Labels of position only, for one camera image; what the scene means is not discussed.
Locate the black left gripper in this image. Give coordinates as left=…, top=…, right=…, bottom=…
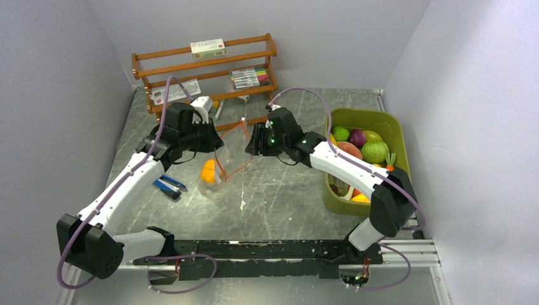
left=181, top=117, right=224, bottom=153

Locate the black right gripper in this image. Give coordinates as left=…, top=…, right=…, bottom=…
left=245, top=122, right=289, bottom=156

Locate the clear zip bag orange zipper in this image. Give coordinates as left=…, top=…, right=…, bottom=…
left=198, top=118, right=252, bottom=196

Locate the orange toy bell pepper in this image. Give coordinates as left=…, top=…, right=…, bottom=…
left=200, top=159, right=217, bottom=184

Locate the green toy lime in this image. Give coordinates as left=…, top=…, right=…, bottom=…
left=332, top=126, right=350, bottom=142

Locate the purple toy onion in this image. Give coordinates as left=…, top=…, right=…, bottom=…
left=348, top=129, right=367, bottom=149

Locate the yellow toy banana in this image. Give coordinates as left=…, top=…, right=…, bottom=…
left=329, top=133, right=338, bottom=146

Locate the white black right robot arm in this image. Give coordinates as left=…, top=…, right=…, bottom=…
left=245, top=107, right=418, bottom=263

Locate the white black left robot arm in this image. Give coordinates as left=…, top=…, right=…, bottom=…
left=56, top=101, right=224, bottom=279

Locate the green capped white marker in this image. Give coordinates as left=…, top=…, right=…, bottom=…
left=214, top=100, right=225, bottom=120

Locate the blue black stapler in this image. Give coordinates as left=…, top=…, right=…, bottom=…
left=153, top=175, right=188, bottom=201

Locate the coloured marker pen pack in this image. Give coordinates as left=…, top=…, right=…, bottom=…
left=229, top=67, right=271, bottom=90

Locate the wooden three-tier shelf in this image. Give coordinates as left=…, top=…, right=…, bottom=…
left=131, top=33, right=278, bottom=119

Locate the pink toy watermelon slice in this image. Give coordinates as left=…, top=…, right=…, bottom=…
left=337, top=142, right=363, bottom=160

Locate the green white box top shelf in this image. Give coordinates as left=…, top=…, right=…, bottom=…
left=190, top=39, right=226, bottom=60

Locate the white toy mushroom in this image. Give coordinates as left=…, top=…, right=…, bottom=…
left=339, top=187, right=355, bottom=201

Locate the yellow toy mango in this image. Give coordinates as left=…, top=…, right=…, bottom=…
left=351, top=194, right=371, bottom=204

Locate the olive green plastic bin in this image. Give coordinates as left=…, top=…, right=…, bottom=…
left=322, top=107, right=410, bottom=217

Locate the orange toy carrot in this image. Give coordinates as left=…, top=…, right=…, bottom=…
left=385, top=152, right=397, bottom=172

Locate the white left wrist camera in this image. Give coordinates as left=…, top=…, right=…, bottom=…
left=190, top=96, right=213, bottom=123

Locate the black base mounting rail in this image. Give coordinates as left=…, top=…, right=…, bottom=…
left=135, top=240, right=383, bottom=281

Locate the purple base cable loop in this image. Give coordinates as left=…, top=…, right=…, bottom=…
left=146, top=255, right=220, bottom=295

